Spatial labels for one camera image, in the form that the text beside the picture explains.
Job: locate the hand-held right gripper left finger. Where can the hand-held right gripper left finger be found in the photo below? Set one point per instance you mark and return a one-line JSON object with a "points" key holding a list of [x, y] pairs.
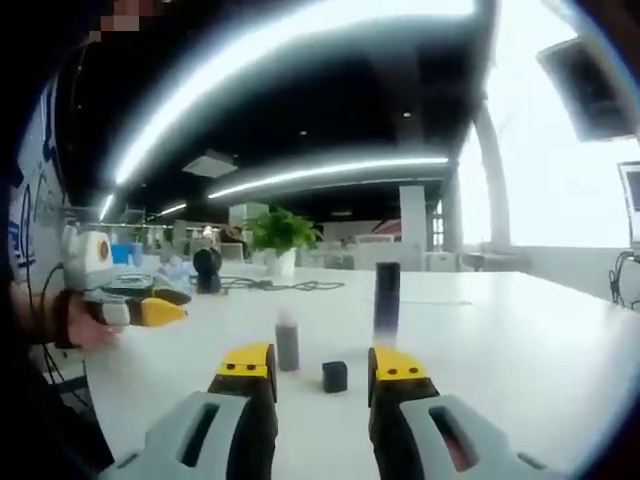
{"points": [[215, 430]]}

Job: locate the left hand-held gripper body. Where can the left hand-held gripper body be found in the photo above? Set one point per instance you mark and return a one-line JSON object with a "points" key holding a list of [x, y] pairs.
{"points": [[85, 260]]}

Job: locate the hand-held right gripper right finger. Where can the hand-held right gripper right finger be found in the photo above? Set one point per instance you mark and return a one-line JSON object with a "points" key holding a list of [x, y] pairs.
{"points": [[440, 430]]}

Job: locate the small dark cosmetic bottle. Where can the small dark cosmetic bottle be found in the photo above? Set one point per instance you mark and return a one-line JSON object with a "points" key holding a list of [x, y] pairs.
{"points": [[287, 345]]}

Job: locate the tall dark cosmetic bottle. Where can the tall dark cosmetic bottle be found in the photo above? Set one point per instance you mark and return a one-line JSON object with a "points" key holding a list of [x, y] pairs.
{"points": [[386, 315]]}

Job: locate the person's left hand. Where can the person's left hand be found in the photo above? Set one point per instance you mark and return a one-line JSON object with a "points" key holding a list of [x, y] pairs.
{"points": [[92, 332]]}

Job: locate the clear plastic bag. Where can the clear plastic bag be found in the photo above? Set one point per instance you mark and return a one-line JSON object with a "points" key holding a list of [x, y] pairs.
{"points": [[175, 275]]}

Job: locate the blue plastic box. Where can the blue plastic box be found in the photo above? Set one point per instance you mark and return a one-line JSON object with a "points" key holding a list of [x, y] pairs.
{"points": [[125, 254]]}

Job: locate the black desk fan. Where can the black desk fan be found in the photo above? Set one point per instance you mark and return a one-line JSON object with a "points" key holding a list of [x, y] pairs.
{"points": [[207, 270]]}

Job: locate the small ceiling light strip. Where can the small ceiling light strip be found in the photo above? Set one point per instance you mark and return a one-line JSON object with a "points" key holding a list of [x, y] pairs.
{"points": [[172, 209], [106, 207]]}

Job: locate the white table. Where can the white table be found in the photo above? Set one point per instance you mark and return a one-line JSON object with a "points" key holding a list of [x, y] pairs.
{"points": [[500, 375]]}

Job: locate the potted green plant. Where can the potted green plant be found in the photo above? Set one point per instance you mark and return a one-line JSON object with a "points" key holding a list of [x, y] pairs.
{"points": [[282, 235]]}

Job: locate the ceiling air vent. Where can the ceiling air vent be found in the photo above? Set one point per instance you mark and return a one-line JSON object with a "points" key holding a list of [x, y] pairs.
{"points": [[210, 164]]}

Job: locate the background office desks and chairs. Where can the background office desks and chairs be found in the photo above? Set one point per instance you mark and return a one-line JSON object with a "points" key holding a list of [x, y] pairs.
{"points": [[425, 255]]}

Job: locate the open laptop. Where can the open laptop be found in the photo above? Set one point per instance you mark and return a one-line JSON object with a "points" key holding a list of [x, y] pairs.
{"points": [[631, 195]]}

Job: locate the white printed wall board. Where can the white printed wall board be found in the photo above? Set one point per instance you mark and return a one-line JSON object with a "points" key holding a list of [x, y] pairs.
{"points": [[37, 200]]}

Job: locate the black wall monitor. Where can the black wall monitor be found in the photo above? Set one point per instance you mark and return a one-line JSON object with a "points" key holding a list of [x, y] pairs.
{"points": [[590, 90]]}

